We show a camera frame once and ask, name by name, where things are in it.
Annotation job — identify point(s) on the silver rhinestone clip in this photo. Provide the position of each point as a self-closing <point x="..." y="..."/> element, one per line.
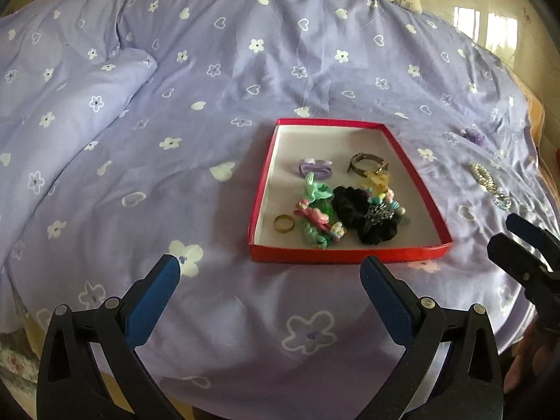
<point x="377" y="213"/>

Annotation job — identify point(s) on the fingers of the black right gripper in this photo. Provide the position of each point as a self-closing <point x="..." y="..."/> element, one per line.
<point x="529" y="255"/>

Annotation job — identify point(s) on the pink striped hair clip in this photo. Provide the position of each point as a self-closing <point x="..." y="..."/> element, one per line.
<point x="314" y="216"/>

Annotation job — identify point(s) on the small colourful bead charm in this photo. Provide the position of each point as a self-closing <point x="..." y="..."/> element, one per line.
<point x="337" y="231"/>

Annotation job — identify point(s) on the brown strap wristwatch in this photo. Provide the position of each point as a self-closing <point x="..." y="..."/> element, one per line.
<point x="364" y="164"/>

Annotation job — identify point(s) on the red shallow box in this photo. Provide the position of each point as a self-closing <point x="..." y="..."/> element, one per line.
<point x="308" y="159"/>

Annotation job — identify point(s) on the white pearl scrunchie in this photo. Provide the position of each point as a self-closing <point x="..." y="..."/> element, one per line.
<point x="484" y="178"/>

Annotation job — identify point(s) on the yellow translucent hair clip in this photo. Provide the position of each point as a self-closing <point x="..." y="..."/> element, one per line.
<point x="377" y="183"/>

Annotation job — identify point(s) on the black bobble scrunchie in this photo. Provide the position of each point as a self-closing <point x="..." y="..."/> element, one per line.
<point x="350" y="206"/>

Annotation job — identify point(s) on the right hand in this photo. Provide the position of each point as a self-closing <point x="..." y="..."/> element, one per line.
<point x="534" y="355"/>

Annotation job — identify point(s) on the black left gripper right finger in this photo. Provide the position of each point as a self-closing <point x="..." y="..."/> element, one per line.
<point x="450" y="366"/>

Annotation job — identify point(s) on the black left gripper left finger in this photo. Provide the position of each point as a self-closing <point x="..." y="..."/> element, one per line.
<point x="70" y="385"/>

